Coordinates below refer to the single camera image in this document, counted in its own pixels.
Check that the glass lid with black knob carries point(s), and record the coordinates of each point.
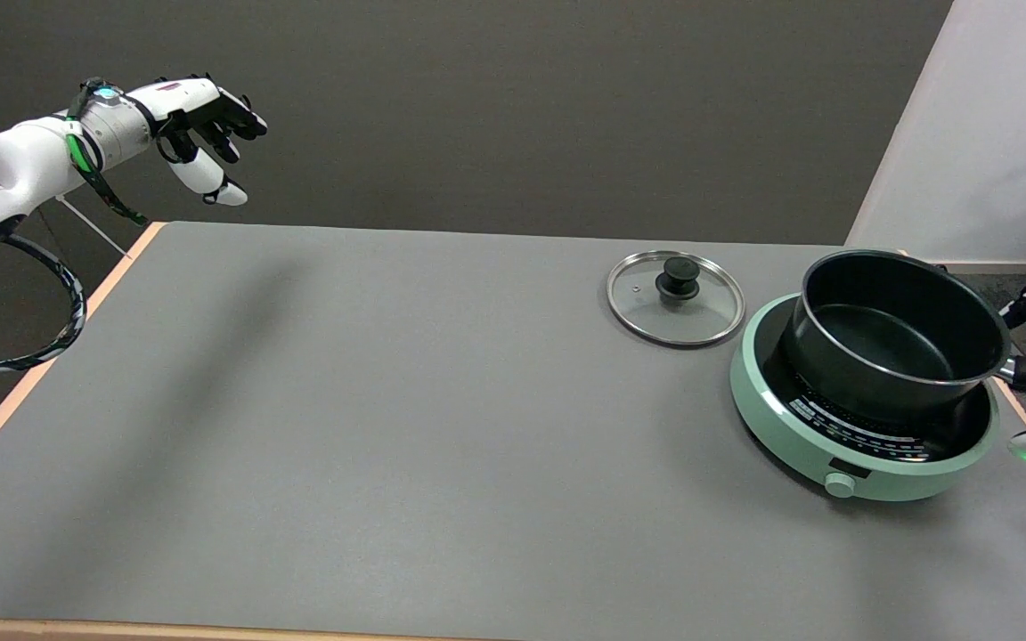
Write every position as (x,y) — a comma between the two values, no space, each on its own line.
(711,313)

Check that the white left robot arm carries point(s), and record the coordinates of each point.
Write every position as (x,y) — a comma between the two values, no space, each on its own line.
(19,165)

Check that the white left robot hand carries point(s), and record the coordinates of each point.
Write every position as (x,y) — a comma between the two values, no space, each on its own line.
(182,96)

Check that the green induction cooker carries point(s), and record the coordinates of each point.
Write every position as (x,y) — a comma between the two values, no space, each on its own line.
(776,418)

